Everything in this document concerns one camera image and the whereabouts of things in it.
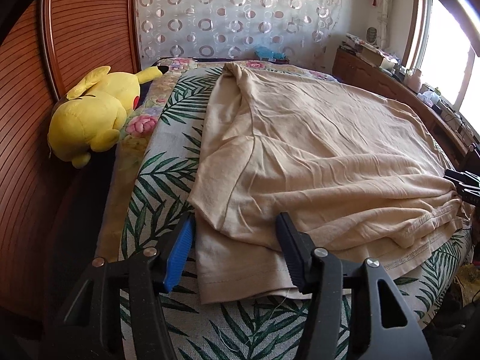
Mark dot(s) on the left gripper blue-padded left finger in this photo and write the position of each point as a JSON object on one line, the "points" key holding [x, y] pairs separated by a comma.
{"points": [[177, 250]]}

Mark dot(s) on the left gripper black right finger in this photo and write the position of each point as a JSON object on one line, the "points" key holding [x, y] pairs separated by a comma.
{"points": [[297, 248]]}

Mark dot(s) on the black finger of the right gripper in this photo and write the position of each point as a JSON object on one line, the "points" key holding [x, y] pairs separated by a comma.
{"points": [[465, 178]]}

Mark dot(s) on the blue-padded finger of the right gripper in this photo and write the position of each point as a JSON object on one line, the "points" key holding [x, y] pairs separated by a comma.
{"points": [[469, 194]]}

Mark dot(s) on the beige cotton t-shirt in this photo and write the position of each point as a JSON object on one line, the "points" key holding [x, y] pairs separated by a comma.
{"points": [[357, 172]]}

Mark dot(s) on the long wooden side cabinet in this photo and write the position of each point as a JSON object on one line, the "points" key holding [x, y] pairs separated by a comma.
{"points": [[351, 70]]}

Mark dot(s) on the palm leaf print bedsheet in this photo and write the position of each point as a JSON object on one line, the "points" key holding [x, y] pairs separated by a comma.
{"points": [[261, 328]]}

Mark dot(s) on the white tissue pack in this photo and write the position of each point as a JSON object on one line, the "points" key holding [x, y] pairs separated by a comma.
{"points": [[429, 97]]}

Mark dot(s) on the pink plastic bottle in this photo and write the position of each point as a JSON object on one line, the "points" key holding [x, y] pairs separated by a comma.
{"points": [[414, 80]]}

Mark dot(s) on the wooden slatted headboard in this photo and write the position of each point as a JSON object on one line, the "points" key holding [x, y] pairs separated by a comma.
{"points": [[47, 46]]}

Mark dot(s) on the open cardboard box on cabinet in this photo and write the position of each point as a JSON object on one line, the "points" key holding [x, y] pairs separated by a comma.
{"points": [[376, 57]]}

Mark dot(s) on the yellow Pikachu plush toy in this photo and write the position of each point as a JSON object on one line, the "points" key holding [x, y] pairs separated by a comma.
{"points": [[90, 116]]}

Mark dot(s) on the floral pink quilt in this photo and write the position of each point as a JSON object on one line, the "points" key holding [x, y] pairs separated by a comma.
{"points": [[150, 119]]}

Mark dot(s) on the sheer circle pattern curtain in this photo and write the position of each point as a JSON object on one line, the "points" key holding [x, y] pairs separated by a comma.
{"points": [[232, 29]]}

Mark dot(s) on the window with wooden frame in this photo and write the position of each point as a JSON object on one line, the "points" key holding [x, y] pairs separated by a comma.
{"points": [[446, 59]]}

